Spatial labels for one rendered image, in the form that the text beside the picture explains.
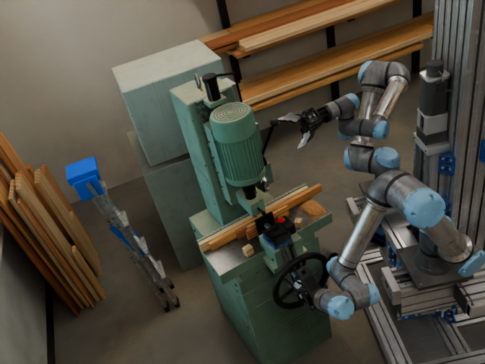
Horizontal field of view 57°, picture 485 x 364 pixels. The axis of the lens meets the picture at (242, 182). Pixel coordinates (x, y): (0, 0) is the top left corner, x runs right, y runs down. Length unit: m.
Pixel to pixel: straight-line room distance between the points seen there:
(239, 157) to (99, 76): 2.41
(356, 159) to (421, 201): 0.88
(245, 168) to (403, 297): 0.85
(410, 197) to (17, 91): 3.28
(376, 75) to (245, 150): 0.80
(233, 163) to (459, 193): 0.92
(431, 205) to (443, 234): 0.19
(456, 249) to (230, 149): 0.89
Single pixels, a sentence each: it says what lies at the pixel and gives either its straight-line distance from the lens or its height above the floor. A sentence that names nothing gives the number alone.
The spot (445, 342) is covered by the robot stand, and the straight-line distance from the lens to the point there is 2.51.
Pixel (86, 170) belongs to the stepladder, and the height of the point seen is 1.16.
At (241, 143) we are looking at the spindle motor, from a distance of 1.76.
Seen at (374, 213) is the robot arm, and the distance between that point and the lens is 1.56.
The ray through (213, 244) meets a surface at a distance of 2.04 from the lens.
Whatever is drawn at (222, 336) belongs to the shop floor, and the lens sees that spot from 2.88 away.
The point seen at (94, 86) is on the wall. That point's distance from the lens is 4.04.
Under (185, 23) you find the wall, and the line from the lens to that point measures 4.04.
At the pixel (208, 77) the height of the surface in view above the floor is 1.62.
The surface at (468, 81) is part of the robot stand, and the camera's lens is 1.74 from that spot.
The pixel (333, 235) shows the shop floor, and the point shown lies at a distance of 3.30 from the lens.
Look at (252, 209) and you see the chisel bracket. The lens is 1.99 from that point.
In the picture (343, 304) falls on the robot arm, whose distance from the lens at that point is 1.54.
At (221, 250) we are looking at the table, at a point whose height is 0.90.
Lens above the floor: 2.31
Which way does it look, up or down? 36 degrees down
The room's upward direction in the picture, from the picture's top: 14 degrees counter-clockwise
